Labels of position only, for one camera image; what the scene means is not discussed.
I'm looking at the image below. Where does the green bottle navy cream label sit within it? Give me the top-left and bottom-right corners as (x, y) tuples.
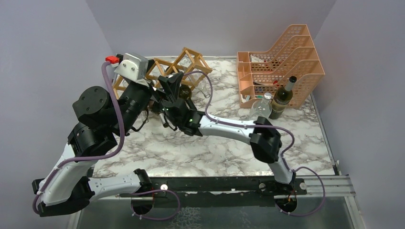
(179, 84), (197, 110)

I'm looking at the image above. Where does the wooden wine rack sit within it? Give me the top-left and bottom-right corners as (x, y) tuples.
(112, 47), (205, 98)

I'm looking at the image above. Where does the clear bottle silver cap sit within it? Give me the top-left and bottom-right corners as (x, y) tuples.
(249, 93), (273, 120)

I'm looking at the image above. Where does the green bottle silver neck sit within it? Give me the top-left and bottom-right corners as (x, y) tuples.
(269, 76), (297, 119)

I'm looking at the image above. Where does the green bottle brown label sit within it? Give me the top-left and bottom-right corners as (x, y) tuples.
(151, 103), (169, 128)

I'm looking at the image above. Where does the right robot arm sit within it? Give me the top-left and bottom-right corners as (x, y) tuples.
(157, 72), (296, 194)

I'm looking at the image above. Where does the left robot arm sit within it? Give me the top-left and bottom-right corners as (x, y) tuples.
(32, 83), (153, 217)

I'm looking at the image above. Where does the peach plastic file organizer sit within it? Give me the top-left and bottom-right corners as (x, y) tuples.
(236, 24), (325, 109)

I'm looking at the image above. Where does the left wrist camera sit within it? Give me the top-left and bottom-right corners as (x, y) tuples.
(105, 53), (149, 87)

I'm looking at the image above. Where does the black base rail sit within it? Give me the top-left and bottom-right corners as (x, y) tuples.
(120, 176), (307, 208)

